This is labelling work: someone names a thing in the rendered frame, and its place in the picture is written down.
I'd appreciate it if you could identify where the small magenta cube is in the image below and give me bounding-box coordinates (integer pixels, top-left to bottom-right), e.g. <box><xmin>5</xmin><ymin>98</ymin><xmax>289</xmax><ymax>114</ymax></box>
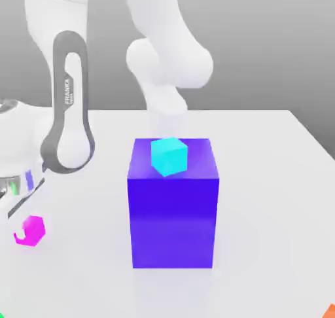
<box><xmin>13</xmin><ymin>215</ymin><xmax>47</xmax><ymax>247</ymax></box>

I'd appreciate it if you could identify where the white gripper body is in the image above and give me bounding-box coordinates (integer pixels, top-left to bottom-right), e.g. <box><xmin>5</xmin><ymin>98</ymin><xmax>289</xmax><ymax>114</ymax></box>
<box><xmin>0</xmin><ymin>175</ymin><xmax>47</xmax><ymax>226</ymax></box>

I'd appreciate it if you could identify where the large blue box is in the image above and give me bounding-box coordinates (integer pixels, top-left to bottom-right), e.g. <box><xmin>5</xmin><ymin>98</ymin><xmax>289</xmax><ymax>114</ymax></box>
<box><xmin>127</xmin><ymin>137</ymin><xmax>220</xmax><ymax>270</ymax></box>

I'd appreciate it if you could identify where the small cyan cube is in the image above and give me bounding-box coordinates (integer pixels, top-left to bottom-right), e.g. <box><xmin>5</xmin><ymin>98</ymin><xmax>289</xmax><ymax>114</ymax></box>
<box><xmin>150</xmin><ymin>136</ymin><xmax>188</xmax><ymax>178</ymax></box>

